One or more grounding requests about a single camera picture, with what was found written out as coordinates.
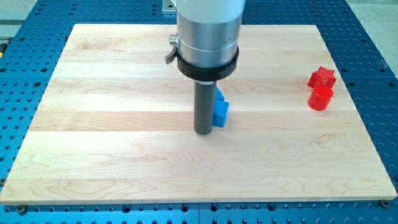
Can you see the red cylinder block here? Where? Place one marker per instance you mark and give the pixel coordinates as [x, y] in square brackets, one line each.
[320, 97]

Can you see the blue cube block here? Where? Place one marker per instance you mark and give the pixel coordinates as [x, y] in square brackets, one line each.
[220, 113]

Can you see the metal bracket at top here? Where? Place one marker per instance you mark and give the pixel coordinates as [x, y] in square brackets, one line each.
[169, 6]

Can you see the black clamp ring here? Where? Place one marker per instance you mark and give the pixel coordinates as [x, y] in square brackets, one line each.
[207, 74]

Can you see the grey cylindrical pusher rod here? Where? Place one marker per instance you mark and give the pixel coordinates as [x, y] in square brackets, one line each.
[204, 102]

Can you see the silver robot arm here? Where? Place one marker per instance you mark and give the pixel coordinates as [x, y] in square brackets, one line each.
[206, 50]

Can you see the red star block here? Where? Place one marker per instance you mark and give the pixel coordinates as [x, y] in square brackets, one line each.
[322, 76]

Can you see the wooden board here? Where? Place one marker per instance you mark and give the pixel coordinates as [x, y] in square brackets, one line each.
[115, 125]

